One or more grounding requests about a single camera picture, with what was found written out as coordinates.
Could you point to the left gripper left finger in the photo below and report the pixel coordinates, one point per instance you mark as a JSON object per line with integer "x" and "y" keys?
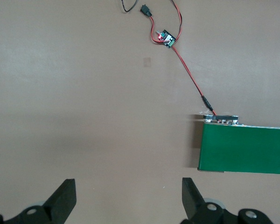
{"x": 59, "y": 203}

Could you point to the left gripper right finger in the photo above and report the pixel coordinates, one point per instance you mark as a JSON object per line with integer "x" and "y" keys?
{"x": 192, "y": 200}

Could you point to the green conveyor belt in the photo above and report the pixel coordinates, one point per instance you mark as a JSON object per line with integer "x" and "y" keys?
{"x": 245, "y": 149}

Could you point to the brown tape patch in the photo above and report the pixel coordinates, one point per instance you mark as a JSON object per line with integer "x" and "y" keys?
{"x": 146, "y": 62}

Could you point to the small controller circuit board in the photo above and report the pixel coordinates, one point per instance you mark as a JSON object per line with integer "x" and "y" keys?
{"x": 167, "y": 38}

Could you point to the red black power lead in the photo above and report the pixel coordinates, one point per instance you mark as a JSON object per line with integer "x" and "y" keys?
{"x": 154, "y": 21}

